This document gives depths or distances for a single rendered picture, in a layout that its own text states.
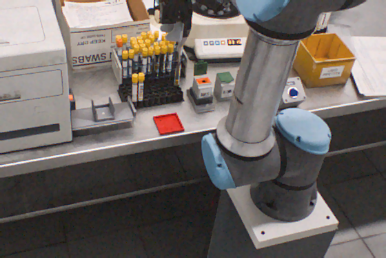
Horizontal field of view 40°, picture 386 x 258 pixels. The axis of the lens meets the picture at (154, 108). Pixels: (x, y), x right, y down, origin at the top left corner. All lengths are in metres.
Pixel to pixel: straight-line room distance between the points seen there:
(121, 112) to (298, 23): 0.70
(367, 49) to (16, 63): 1.15
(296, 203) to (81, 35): 0.75
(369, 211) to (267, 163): 1.54
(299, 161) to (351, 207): 1.46
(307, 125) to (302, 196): 0.17
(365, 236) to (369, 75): 0.94
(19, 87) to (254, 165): 0.55
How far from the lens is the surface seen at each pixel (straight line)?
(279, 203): 1.21
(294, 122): 1.12
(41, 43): 1.20
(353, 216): 2.53
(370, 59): 1.82
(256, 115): 0.96
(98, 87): 1.54
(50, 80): 1.23
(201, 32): 1.65
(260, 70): 0.89
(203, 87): 1.45
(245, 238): 1.28
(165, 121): 1.44
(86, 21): 1.71
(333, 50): 1.75
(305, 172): 1.15
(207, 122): 1.45
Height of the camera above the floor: 1.86
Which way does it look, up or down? 42 degrees down
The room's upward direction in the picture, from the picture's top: 4 degrees clockwise
